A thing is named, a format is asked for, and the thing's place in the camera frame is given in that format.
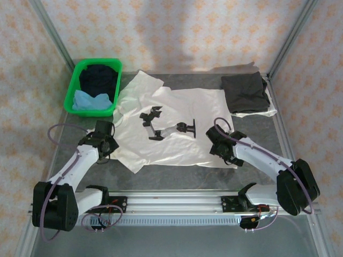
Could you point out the white t-shirt with robot print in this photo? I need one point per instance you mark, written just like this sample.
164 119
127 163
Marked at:
187 107

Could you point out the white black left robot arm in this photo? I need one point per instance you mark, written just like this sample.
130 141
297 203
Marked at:
77 168

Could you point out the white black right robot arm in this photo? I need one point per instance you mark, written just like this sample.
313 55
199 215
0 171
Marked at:
257 155

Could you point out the light blue t-shirt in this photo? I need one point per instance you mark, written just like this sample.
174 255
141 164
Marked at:
85 101

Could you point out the folded plain white t-shirt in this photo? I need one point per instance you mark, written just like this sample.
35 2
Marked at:
268 113

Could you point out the folded dark grey t-shirt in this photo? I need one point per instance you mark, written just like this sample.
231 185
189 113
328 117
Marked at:
244 91

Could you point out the green plastic basket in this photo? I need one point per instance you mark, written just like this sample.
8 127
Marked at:
69 93

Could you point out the dark navy t-shirt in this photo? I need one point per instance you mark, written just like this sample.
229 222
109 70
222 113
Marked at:
96 77

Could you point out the grey metal lower shelf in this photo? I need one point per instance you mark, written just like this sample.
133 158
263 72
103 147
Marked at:
174 243

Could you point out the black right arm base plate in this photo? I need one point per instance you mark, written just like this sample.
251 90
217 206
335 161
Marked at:
227 204

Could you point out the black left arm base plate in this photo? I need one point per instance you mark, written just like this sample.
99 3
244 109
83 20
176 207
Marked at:
120 204

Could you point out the aluminium table edge rail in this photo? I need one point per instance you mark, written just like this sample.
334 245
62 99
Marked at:
280 120

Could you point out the aluminium mounting rail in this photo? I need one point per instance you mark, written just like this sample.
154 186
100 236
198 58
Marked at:
174 203

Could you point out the aluminium frame post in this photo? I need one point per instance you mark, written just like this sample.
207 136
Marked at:
51 29
292 37

